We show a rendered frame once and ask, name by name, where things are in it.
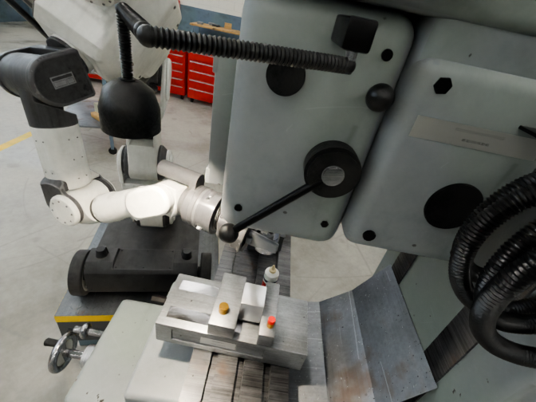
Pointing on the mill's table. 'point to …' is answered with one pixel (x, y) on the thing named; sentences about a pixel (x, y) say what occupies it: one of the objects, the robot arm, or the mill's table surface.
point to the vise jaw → (219, 323)
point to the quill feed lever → (321, 159)
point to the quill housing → (302, 110)
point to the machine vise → (176, 300)
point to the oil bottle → (270, 275)
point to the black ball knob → (380, 97)
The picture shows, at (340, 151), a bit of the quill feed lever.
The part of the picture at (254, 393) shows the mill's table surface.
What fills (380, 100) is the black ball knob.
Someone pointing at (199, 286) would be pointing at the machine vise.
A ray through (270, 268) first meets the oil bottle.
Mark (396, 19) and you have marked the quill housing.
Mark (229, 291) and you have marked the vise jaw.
